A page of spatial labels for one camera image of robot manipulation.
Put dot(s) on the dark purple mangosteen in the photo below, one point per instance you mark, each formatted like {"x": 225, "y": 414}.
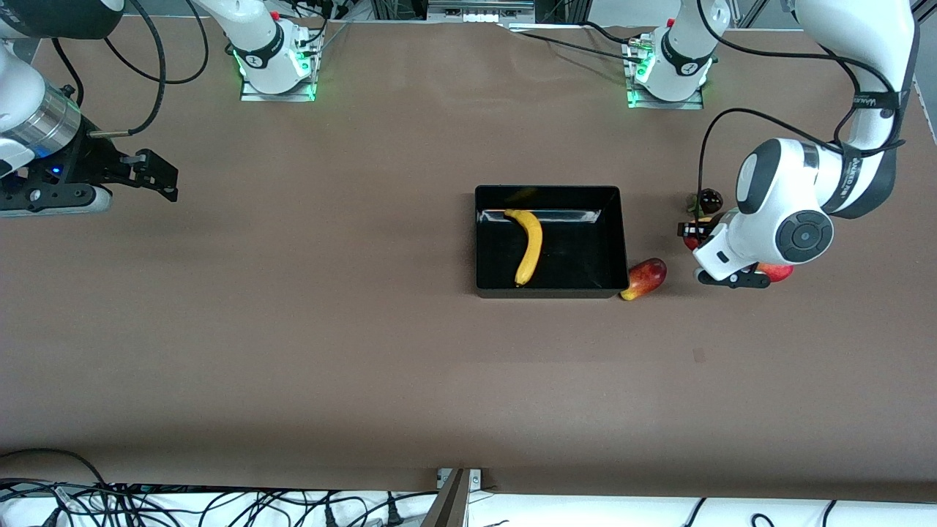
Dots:
{"x": 710, "y": 199}

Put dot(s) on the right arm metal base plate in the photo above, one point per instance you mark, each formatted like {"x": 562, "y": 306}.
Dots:
{"x": 256, "y": 96}

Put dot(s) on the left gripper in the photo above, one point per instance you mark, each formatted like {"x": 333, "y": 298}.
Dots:
{"x": 695, "y": 230}

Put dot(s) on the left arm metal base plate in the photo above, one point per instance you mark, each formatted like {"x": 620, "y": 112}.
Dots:
{"x": 688, "y": 105}

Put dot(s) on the yellow banana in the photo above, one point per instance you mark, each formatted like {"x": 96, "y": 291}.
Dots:
{"x": 532, "y": 249}

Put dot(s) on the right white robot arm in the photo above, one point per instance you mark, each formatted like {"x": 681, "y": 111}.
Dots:
{"x": 252, "y": 33}

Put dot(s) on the grey aluminium profile post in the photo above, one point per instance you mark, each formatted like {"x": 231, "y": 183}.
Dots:
{"x": 448, "y": 505}

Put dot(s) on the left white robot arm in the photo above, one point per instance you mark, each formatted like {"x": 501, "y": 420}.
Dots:
{"x": 776, "y": 205}

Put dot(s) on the black rectangular plastic box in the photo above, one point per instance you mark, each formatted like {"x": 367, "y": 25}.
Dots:
{"x": 578, "y": 263}

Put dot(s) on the red yellow mango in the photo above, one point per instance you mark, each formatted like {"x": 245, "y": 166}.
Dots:
{"x": 644, "y": 278}

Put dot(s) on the small metal table bracket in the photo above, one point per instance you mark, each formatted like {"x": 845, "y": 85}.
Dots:
{"x": 474, "y": 479}

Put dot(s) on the red peach fruit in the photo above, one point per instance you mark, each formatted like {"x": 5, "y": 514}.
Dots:
{"x": 779, "y": 274}

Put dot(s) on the small red apple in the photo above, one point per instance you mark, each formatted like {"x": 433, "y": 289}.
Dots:
{"x": 690, "y": 243}

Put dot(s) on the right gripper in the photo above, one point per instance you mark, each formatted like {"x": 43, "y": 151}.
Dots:
{"x": 89, "y": 162}

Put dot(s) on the white connector strip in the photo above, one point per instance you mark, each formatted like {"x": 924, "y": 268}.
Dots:
{"x": 479, "y": 16}

